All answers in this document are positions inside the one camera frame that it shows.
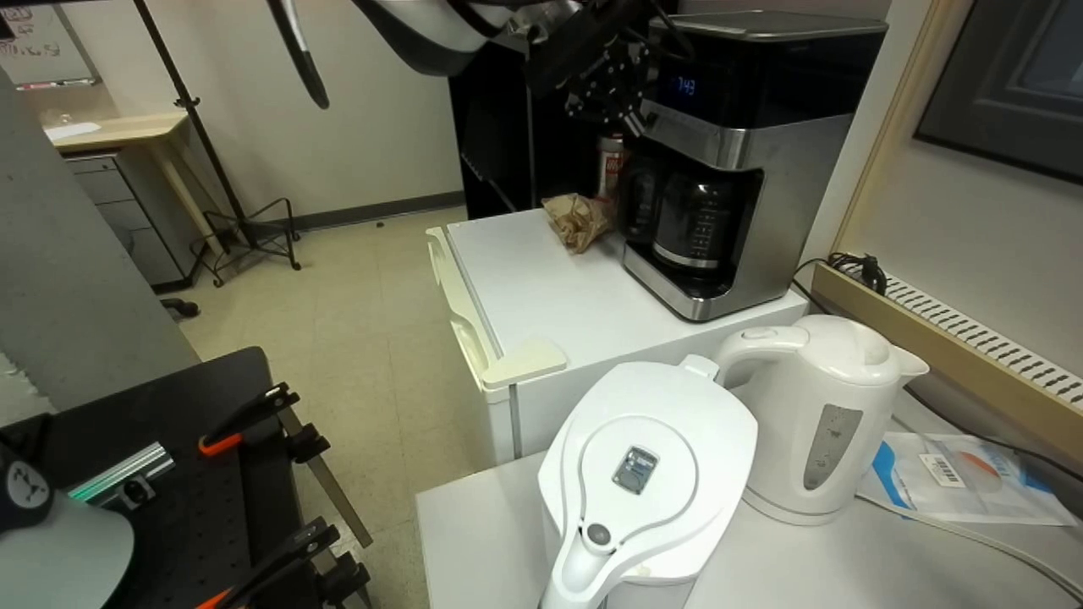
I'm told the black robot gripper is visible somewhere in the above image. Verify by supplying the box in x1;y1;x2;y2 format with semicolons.
528;0;677;133

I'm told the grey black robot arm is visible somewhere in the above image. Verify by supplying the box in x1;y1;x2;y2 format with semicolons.
353;0;671;136

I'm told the black and steel coffee maker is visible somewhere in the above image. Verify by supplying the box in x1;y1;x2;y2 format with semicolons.
615;9;886;320

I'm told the glass coffee carafe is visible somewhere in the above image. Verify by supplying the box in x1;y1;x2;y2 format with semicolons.
621;141;762;272

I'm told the white mini fridge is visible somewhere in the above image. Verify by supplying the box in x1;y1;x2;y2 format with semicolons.
427;211;805;463

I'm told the white electric kettle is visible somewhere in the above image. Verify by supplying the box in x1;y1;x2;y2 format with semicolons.
717;315;932;525

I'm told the white water filter pitcher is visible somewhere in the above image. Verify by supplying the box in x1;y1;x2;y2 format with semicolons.
539;354;758;609

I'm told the dark framed window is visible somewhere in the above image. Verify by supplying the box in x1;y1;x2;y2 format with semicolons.
918;0;1083;182

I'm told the black tripod stand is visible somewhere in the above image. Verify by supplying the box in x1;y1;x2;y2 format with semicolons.
131;0;301;287

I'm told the grey filing cabinet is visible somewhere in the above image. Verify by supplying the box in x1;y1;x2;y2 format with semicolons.
68;154;202;291

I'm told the orange black bar clamp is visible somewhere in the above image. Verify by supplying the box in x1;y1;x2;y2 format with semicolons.
198;382;330;463
198;519;371;609

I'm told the wooden side desk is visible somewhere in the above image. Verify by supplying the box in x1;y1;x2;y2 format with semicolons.
43;104;230;264

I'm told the blue white paper packet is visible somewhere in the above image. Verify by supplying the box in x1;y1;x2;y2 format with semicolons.
870;432;1078;525

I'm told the white wall radiator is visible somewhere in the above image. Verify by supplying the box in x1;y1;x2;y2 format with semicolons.
814;264;1083;466

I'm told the whiteboard on wall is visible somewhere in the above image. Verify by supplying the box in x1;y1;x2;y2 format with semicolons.
0;2;98;93

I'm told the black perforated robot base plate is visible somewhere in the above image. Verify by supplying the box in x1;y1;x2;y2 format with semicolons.
0;349;349;609

